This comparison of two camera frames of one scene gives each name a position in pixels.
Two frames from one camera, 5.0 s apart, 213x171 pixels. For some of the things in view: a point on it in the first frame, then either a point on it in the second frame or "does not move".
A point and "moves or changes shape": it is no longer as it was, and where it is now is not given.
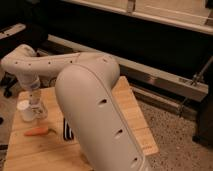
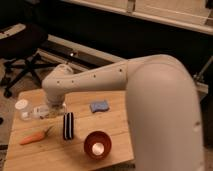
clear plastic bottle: [38, 108] moves or changes shape
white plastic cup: [25, 109] does not move
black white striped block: [67, 131] does not move
